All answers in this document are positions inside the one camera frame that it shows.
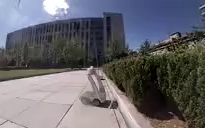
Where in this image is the large curved glass building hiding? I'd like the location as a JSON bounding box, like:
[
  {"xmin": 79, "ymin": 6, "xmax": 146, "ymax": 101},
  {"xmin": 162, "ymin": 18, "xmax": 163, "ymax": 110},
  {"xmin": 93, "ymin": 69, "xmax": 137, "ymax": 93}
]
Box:
[{"xmin": 5, "ymin": 12, "xmax": 126, "ymax": 67}]

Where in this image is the row of trees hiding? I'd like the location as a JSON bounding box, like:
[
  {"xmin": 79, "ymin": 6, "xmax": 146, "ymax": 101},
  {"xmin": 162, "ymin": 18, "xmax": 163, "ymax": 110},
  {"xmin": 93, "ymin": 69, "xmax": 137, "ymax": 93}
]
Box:
[{"xmin": 0, "ymin": 39, "xmax": 138, "ymax": 69}]

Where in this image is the pale stone kerb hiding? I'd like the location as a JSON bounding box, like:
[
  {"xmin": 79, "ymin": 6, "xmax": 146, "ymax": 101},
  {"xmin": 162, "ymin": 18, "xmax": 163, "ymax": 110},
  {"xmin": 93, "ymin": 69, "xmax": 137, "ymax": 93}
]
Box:
[{"xmin": 98, "ymin": 68, "xmax": 154, "ymax": 128}]

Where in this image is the grass lawn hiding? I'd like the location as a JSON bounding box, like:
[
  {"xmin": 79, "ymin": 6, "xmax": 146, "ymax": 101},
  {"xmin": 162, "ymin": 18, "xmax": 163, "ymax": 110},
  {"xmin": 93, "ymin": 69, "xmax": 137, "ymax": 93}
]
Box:
[{"xmin": 0, "ymin": 68, "xmax": 73, "ymax": 83}]

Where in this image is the low stone-edged building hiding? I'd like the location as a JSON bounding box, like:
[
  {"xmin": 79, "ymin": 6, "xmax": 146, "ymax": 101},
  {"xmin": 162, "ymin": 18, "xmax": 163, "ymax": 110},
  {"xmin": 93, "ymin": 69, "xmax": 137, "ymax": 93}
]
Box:
[{"xmin": 147, "ymin": 30, "xmax": 205, "ymax": 54}]

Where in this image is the pale stone slab pavement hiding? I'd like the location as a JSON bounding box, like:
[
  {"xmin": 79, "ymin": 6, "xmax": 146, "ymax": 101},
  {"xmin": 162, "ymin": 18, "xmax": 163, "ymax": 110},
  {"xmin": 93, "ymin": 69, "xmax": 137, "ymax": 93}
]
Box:
[{"xmin": 0, "ymin": 69, "xmax": 128, "ymax": 128}]

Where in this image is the green hedge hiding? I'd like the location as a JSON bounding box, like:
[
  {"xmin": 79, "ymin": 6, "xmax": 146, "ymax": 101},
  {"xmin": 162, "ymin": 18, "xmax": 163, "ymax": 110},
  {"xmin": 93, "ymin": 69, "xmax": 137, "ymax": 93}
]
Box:
[{"xmin": 102, "ymin": 42, "xmax": 205, "ymax": 128}]

